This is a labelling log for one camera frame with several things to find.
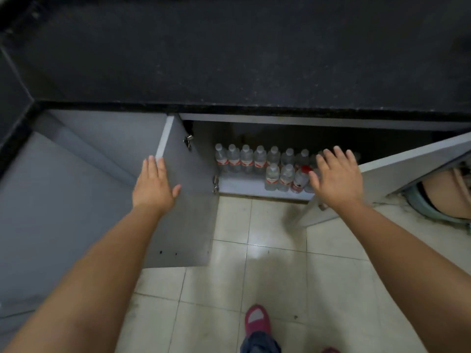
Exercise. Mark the person's right thumb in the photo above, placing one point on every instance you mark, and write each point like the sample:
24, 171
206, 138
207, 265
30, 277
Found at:
314, 179

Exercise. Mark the person's right middle finger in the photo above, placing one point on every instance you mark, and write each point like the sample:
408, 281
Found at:
338, 156

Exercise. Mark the red-capped clear bottle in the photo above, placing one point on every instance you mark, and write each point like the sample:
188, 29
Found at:
300, 181

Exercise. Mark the blue trouser leg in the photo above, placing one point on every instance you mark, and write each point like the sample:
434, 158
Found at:
260, 343

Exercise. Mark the person's left hand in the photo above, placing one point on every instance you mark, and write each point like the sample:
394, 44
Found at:
152, 189

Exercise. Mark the grey under-counter cabinet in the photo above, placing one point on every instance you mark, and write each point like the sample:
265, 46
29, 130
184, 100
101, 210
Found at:
331, 134

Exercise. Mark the person's left middle finger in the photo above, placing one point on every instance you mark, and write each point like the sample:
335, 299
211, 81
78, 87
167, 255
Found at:
152, 166

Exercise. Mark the beige round container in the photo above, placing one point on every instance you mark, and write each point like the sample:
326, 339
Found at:
449, 194

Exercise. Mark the person's right hand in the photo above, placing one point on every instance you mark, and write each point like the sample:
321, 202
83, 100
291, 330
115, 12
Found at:
340, 181

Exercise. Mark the teal plastic basin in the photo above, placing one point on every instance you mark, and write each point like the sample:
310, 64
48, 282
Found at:
419, 205

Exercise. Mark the group of clear water bottles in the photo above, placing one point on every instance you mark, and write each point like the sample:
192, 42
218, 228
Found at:
254, 161

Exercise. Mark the metal door hinge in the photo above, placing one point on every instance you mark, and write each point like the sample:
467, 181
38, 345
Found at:
215, 185
188, 141

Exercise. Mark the person's left forearm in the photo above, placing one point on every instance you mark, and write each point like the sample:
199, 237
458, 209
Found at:
88, 286

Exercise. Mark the grey corner cabinet panel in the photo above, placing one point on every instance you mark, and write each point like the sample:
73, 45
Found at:
62, 194

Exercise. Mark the person's left thumb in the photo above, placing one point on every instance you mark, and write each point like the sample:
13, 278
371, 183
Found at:
176, 191

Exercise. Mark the person's right little finger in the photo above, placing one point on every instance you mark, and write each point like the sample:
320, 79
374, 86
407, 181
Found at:
358, 162

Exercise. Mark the pink shoe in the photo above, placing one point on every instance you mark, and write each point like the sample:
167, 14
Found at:
257, 319

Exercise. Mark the person's right forearm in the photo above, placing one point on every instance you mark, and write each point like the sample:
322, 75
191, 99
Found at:
415, 268

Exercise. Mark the grey cabinet door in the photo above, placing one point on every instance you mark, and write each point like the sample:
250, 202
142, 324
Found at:
191, 216
397, 176

